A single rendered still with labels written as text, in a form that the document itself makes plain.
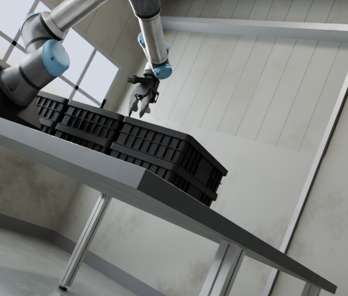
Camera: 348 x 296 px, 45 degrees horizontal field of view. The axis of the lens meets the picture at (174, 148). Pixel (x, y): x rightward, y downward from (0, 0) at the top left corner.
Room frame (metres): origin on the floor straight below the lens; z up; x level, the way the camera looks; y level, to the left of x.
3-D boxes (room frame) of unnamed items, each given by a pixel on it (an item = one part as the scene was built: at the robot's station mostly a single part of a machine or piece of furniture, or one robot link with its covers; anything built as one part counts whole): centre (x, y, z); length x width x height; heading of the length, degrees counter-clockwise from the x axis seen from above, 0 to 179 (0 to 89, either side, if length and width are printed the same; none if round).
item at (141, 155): (1.62, -0.01, 0.76); 0.40 x 0.30 x 0.12; 148
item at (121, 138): (1.62, -0.01, 0.87); 0.40 x 0.30 x 0.11; 148
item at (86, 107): (1.78, 0.24, 0.92); 0.40 x 0.30 x 0.02; 148
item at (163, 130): (1.62, -0.01, 0.92); 0.40 x 0.30 x 0.02; 148
